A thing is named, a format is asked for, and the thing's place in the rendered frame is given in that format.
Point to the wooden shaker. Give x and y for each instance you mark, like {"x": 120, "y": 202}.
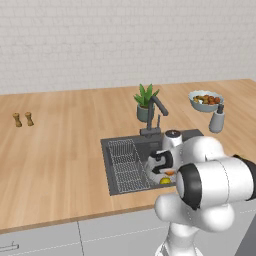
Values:
{"x": 17, "y": 120}
{"x": 29, "y": 119}

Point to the green plant in grey pot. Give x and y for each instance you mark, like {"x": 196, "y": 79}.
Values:
{"x": 145, "y": 100}

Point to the grey soap dispenser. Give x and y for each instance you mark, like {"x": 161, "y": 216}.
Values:
{"x": 217, "y": 121}

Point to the dark grey sink faucet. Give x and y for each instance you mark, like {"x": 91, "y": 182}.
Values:
{"x": 150, "y": 120}

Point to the grey cupboard front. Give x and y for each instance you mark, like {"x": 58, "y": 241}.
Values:
{"x": 120, "y": 236}

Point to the orange tangerine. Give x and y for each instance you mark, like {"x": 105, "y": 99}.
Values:
{"x": 170, "y": 172}

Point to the yellow-green pear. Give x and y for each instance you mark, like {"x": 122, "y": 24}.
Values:
{"x": 165, "y": 181}

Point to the white colander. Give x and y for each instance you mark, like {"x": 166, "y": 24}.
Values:
{"x": 154, "y": 180}

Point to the pale bowl of food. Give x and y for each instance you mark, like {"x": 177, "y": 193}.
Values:
{"x": 205, "y": 100}

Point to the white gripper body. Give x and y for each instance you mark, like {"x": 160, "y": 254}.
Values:
{"x": 152, "y": 164}

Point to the dark grey sink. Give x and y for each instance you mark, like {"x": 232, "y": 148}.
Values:
{"x": 108, "y": 166}

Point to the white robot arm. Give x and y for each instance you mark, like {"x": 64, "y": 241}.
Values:
{"x": 213, "y": 181}

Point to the grey drawer front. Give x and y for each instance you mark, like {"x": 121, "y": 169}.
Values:
{"x": 40, "y": 241}

